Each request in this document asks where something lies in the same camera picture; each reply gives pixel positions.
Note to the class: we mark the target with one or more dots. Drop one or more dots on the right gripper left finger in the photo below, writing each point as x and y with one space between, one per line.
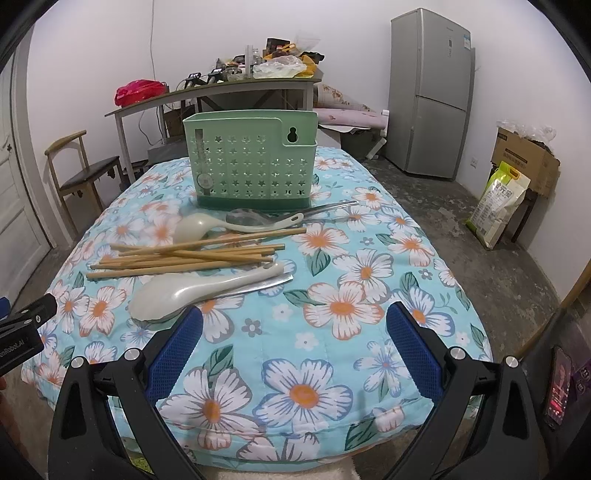
84 441

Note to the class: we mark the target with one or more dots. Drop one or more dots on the green plastic utensil holder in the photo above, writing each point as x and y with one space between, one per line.
262 159

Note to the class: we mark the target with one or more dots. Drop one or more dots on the small white ceramic spoon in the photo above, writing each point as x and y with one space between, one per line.
196 226

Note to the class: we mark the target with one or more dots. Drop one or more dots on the silver refrigerator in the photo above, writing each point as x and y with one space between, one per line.
430 95

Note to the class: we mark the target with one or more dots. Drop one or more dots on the yellow plastic bag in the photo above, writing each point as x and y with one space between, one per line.
310 60

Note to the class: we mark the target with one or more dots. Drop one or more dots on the wooden chopstick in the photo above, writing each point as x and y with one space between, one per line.
157 264
234 238
265 248
130 259
256 257
163 269

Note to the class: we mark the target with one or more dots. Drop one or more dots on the floral blue tablecloth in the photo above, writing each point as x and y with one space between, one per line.
286 378

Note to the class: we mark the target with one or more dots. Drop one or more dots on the grey desk table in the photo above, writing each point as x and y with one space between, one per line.
295 93

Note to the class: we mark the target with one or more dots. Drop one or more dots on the smartphone with red screen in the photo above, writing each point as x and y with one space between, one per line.
559 388

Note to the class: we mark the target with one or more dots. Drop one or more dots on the white door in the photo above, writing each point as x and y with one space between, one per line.
23 242

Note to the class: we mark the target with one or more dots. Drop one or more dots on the steel ladle spoon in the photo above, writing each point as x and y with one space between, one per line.
250 217

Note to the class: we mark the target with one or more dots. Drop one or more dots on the pink floral mattress roll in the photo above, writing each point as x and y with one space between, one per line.
335 108

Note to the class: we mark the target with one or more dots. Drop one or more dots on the yellow green rice bag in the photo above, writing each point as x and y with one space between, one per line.
504 193

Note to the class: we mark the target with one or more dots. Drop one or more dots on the large white ceramic spoon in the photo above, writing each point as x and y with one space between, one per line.
165 295

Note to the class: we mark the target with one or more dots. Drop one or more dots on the clear plastic bag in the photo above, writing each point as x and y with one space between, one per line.
280 67

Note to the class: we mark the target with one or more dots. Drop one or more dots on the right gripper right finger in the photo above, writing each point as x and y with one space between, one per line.
505 440

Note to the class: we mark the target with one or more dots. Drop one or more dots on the wooden chair black seat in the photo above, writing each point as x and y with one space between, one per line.
82 182

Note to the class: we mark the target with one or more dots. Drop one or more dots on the red plastic bag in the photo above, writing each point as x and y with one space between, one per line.
137 91

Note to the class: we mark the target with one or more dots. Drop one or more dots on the cardboard box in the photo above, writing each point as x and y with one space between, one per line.
530 158

